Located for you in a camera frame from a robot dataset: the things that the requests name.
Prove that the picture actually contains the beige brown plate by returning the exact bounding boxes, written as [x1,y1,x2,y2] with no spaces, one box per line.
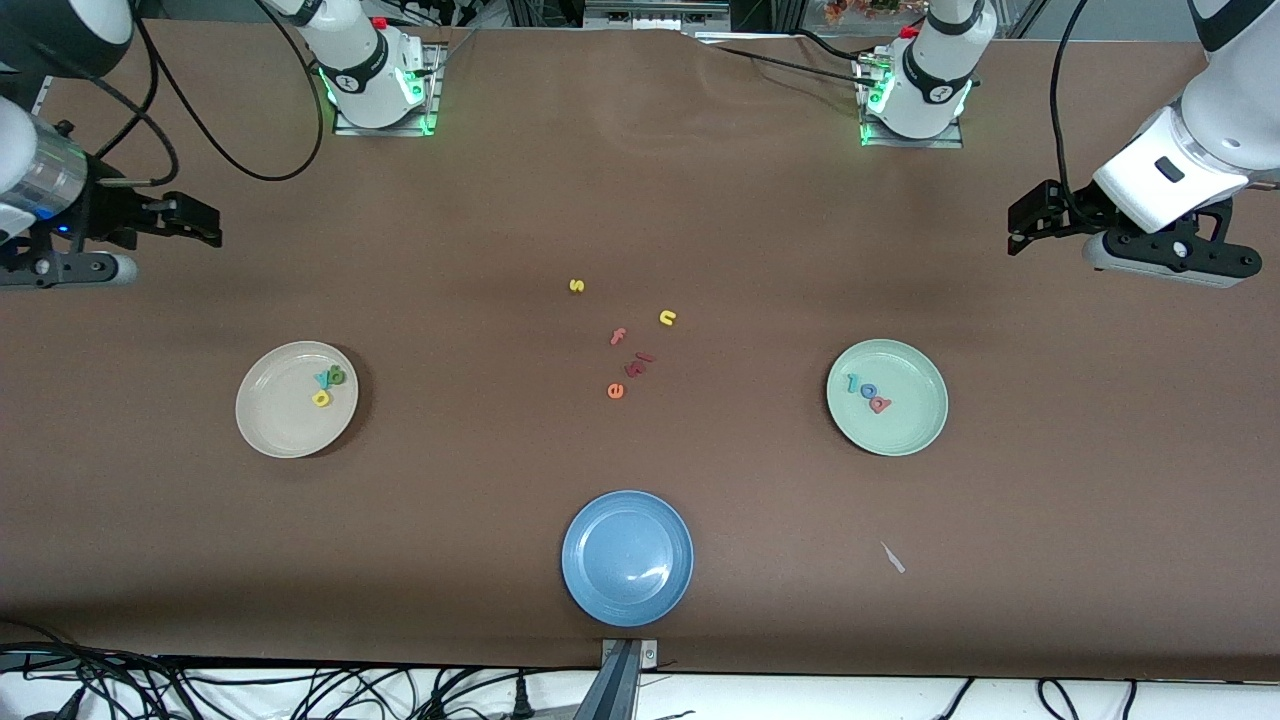
[235,341,360,459]

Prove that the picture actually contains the pale green plate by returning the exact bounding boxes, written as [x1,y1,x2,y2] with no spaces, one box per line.
[826,339,949,457]

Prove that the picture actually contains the orange artificial flowers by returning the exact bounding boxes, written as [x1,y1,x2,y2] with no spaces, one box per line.
[825,0,926,26]

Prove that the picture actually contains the brown table cover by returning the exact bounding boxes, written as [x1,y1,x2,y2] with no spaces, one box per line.
[0,18,1280,683]

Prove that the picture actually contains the grey metal box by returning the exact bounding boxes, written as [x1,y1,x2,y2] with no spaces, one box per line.
[583,0,732,33]

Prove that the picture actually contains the blue plate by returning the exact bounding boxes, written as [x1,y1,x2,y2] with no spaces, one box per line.
[561,490,694,628]

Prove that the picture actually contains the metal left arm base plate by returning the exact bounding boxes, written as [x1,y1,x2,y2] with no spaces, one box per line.
[859,55,967,151]

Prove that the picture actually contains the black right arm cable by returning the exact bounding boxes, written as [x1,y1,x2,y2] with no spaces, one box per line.
[30,0,326,191]

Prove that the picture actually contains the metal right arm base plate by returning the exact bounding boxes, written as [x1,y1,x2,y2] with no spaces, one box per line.
[333,45,442,138]

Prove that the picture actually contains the black table cable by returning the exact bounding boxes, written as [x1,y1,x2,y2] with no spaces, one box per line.
[795,30,879,59]
[712,44,873,79]

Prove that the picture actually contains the tangled black floor cables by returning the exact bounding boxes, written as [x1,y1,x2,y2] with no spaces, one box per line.
[0,618,571,720]

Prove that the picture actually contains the grey metal camera post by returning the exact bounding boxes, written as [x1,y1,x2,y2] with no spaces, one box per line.
[575,638,661,720]

